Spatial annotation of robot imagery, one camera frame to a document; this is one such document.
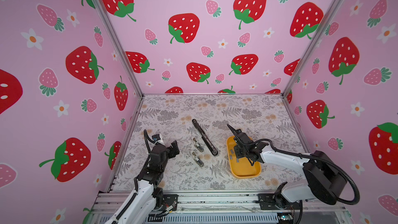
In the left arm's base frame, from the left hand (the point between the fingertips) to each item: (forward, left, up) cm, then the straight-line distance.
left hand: (170, 143), depth 84 cm
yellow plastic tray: (-9, -41, -12) cm, 43 cm away
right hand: (+1, -39, -7) cm, 39 cm away
